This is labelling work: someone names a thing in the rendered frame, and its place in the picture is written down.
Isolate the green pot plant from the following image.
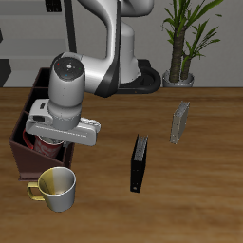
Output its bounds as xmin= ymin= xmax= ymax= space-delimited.
xmin=161 ymin=0 xmax=225 ymax=88

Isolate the red mug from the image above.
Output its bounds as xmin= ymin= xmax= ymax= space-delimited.
xmin=22 ymin=129 xmax=65 ymax=159

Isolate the grey standing book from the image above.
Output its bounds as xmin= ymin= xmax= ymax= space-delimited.
xmin=169 ymin=101 xmax=191 ymax=145

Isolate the white and yellow mug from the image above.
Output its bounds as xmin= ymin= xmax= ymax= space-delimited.
xmin=27 ymin=166 xmax=77 ymax=214

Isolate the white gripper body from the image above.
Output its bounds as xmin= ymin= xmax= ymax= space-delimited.
xmin=25 ymin=115 xmax=102 ymax=147

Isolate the dark brown desk caddy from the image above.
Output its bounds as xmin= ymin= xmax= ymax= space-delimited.
xmin=8 ymin=66 xmax=76 ymax=182

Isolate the black standing book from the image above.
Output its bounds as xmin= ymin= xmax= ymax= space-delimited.
xmin=129 ymin=134 xmax=149 ymax=194

